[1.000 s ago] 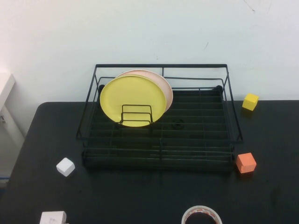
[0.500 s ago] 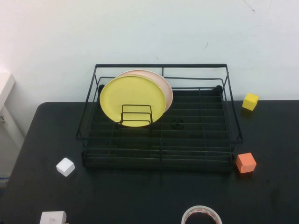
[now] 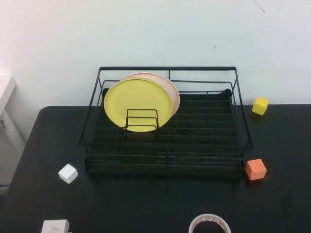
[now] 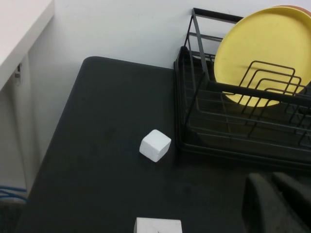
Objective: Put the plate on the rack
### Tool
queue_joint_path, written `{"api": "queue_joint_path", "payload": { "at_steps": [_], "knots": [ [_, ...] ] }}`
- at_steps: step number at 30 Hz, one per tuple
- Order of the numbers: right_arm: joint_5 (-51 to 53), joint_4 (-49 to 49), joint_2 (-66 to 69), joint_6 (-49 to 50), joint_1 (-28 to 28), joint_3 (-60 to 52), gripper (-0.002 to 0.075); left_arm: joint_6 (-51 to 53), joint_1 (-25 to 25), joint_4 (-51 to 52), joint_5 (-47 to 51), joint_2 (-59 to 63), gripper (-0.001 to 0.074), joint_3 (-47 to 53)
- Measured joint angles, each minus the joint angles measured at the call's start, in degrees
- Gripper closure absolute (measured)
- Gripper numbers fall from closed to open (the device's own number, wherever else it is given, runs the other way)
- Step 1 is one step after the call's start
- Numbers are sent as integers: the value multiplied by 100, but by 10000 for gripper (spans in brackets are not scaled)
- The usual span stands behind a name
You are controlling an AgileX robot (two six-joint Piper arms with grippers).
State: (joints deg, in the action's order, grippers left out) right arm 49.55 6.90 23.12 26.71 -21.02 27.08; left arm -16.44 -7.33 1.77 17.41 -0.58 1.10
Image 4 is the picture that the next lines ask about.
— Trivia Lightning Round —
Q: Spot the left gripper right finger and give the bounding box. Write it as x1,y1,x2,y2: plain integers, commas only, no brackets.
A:
272,171,311,220

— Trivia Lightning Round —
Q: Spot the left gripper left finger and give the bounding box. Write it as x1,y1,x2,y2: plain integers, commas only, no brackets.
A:
242,173,302,233

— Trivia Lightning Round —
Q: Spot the yellow plate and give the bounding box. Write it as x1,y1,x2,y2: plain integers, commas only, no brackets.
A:
213,6,311,108

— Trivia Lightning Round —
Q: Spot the pink plate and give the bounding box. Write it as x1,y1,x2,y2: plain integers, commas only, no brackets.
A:
276,4,311,16

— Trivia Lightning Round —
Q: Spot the white rectangular block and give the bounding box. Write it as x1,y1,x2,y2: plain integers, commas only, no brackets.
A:
134,217,183,233

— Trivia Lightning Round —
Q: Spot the white cube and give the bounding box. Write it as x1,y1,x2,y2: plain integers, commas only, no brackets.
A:
139,129,172,163

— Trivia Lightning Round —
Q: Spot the white shelf board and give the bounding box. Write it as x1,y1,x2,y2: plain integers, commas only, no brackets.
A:
0,0,55,93

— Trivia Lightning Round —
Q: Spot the black wire dish rack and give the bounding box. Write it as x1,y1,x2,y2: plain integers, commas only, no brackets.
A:
173,7,311,166

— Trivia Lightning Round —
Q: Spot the blue cable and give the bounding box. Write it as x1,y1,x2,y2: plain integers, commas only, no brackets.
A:
0,187,28,203

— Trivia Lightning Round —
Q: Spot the small metal bracket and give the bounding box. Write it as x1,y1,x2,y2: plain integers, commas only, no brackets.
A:
14,62,23,84

